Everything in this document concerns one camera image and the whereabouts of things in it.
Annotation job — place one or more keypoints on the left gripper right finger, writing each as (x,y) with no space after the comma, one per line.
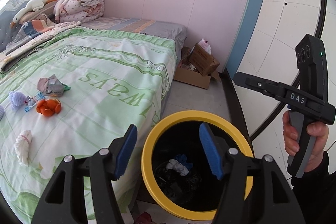
(255,191)

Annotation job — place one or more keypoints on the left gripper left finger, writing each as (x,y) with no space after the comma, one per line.
(63,199)

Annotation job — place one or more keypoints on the orange peel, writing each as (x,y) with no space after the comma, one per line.
(49,107)

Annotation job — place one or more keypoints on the white cloth bundle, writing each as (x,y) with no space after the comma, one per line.
(22,147)

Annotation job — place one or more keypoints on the silver snack bag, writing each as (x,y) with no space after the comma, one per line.
(54,88)

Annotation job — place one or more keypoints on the blue candy wrapper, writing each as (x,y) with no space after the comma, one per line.
(31,102)

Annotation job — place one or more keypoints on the white tissue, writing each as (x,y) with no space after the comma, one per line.
(177,166)

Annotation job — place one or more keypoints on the pink cloth scrap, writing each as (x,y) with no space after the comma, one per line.
(43,83)

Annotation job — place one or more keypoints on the yellow rimmed black trash bin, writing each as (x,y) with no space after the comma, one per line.
(195,196)

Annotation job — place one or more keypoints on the right hand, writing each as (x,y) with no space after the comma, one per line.
(318,130)

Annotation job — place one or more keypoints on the green patterned quilt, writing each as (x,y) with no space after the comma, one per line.
(117,79)

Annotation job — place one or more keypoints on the cardboard box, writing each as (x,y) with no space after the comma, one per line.
(198,66)

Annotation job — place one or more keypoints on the striped bed sheet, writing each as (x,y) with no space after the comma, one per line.
(173,31)

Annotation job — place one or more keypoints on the folded cartoon blanket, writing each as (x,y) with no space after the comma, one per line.
(8,61)

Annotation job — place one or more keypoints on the blue orange striped pillow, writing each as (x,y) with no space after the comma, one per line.
(29,30)

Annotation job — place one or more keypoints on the pink floral folded comforter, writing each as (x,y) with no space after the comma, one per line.
(78,10)

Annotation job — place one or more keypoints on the white goose plush toy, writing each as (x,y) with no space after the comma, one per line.
(32,5)

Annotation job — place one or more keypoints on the blue tufted headboard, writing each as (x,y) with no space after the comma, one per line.
(7,34)

